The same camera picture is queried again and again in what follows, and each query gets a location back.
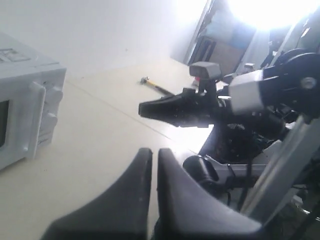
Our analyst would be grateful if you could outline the white Midea microwave oven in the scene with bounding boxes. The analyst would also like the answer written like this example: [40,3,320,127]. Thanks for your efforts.
[0,32,67,169]

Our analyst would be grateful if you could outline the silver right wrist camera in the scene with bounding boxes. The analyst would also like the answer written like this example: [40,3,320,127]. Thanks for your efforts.
[189,61,222,94]

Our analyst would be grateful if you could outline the lower white control knob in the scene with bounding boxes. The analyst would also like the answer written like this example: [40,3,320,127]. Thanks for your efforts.
[40,112,58,131]

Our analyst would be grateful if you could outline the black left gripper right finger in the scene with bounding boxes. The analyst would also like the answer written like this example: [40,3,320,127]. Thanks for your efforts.
[154,148,263,240]

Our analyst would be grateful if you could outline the brown cabinet in background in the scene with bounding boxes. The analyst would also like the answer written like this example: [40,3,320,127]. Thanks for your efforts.
[188,36,245,75]

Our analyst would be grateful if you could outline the white microwave door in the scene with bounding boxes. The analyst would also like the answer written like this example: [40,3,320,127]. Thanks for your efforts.
[0,82,46,169]

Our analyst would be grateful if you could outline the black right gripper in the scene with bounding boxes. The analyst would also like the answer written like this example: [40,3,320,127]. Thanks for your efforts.
[138,88,225,128]

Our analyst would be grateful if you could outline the yellow handled hammer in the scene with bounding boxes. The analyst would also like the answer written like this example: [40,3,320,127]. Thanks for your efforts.
[140,76,174,96]

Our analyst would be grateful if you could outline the robot base mount frame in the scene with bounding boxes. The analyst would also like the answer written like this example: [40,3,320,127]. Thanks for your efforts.
[182,112,320,240]

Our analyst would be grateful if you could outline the upper white control knob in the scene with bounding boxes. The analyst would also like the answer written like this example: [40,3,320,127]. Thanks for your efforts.
[45,87,64,104]

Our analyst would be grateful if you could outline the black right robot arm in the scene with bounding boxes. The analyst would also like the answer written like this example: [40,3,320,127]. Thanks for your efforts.
[138,49,320,139]

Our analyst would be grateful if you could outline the white control knob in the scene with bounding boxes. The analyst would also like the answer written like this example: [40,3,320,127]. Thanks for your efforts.
[40,112,58,131]
[45,87,64,104]

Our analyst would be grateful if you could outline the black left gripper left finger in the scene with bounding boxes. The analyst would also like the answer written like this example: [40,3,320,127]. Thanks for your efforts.
[41,148,153,240]

